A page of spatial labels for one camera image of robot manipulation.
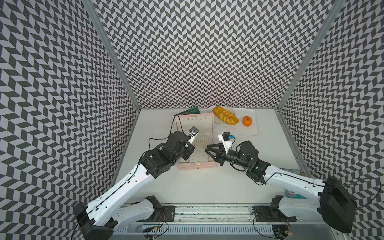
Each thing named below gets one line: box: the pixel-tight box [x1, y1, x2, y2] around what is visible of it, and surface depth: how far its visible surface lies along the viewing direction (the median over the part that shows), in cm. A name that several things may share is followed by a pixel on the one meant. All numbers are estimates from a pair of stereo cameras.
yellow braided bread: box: [212, 106, 240, 125], surface depth 109 cm
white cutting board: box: [247, 108, 259, 136], surface depth 110 cm
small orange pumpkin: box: [242, 116, 253, 127], surface depth 107 cm
